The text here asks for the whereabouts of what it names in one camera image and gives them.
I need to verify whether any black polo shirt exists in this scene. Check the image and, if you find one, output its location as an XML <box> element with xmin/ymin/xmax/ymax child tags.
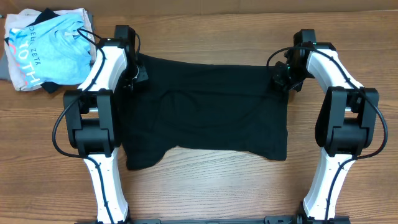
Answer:
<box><xmin>119</xmin><ymin>54</ymin><xmax>288</xmax><ymax>170</ymax></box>

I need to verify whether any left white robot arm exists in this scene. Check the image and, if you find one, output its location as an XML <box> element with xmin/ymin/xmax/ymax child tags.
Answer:
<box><xmin>63</xmin><ymin>37</ymin><xmax>139</xmax><ymax>223</ymax></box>

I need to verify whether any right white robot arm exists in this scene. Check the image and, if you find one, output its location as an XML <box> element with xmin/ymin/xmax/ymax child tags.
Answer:
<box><xmin>265</xmin><ymin>41</ymin><xmax>388</xmax><ymax>223</ymax></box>

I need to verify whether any light blue printed t-shirt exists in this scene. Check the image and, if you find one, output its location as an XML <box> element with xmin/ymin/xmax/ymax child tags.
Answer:
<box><xmin>8</xmin><ymin>13</ymin><xmax>91</xmax><ymax>88</ymax></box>

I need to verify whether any beige folded garment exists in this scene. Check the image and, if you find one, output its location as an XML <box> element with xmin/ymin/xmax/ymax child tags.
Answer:
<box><xmin>4</xmin><ymin>8</ymin><xmax>94</xmax><ymax>91</ymax></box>

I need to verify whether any grey folded garment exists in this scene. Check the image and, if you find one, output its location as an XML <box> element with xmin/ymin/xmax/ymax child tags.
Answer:
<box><xmin>0</xmin><ymin>52</ymin><xmax>11</xmax><ymax>82</ymax></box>

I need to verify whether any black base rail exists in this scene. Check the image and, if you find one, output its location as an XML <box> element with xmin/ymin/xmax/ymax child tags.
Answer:
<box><xmin>127</xmin><ymin>215</ymin><xmax>303</xmax><ymax>224</ymax></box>

